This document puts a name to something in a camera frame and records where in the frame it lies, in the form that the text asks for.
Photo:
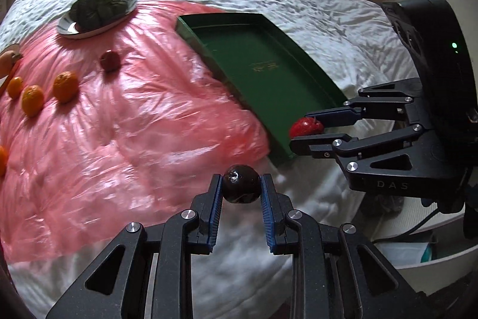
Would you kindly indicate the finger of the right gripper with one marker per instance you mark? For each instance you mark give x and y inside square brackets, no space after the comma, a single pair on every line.
[344,145]
[360,108]

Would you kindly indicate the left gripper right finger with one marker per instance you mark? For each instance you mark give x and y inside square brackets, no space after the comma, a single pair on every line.
[336,272]

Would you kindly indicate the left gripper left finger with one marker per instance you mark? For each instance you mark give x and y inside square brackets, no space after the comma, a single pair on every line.
[115,284]

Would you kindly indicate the red apple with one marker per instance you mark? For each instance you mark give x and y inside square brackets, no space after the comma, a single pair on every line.
[110,61]
[305,126]

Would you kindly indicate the dark plum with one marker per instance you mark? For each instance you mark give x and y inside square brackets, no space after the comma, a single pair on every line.
[241,184]

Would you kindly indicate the small orange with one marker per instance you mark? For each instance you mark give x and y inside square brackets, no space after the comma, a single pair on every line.
[15,87]

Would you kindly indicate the white bed quilt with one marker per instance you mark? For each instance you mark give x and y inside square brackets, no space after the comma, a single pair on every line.
[351,40]

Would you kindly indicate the green tray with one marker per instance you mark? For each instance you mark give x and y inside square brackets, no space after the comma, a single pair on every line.
[264,69]

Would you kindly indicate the pink plastic sheet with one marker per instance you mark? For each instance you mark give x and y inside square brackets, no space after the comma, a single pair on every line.
[136,144]

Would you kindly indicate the large carrot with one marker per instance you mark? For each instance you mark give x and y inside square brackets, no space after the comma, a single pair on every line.
[7,61]

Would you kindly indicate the orange rimmed white plate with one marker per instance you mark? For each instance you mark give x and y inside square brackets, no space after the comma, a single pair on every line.
[6,80]

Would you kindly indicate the silver plate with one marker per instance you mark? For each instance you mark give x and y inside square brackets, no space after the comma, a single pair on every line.
[69,29]

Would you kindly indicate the green leafy vegetable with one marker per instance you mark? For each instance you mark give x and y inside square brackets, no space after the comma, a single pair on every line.
[93,14]

